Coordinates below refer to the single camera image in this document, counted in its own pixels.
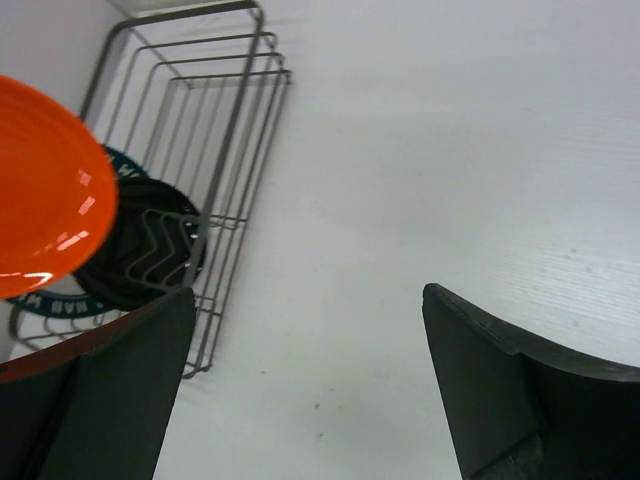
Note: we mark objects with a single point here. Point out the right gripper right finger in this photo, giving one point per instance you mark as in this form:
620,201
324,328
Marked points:
520,406

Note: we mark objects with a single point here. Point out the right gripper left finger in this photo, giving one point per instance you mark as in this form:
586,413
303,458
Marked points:
97,406

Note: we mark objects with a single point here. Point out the white plate dark rim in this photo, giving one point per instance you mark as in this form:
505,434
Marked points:
66,299

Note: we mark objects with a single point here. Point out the black plate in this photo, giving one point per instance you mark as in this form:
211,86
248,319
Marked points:
148,251

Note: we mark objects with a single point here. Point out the orange plate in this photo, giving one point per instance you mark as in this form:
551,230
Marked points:
59,192

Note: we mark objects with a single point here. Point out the grey wire dish rack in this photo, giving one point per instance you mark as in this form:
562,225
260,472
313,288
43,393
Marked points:
194,95

